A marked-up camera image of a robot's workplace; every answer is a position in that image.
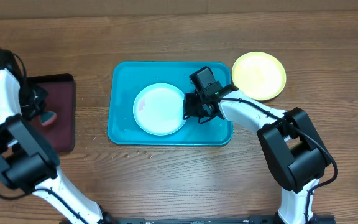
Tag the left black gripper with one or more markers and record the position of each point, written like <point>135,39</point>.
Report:
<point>36,107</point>

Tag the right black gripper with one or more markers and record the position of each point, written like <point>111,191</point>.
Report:
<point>189,101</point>

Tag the green and red sponge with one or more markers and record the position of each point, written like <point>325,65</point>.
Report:
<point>47,118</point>

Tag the light blue plate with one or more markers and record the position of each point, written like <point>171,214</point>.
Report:
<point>158,109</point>

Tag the yellow-green plate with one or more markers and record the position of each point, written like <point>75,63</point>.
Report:
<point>259,75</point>

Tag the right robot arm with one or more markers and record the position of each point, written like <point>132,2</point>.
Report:
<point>295,154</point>

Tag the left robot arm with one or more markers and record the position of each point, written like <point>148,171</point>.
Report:
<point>29,164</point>

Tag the black tray with maroon inside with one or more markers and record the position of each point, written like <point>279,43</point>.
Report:
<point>61,99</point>

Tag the teal plastic tray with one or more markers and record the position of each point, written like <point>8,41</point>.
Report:
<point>130,77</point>

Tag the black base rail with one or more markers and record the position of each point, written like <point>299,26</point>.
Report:
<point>194,221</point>

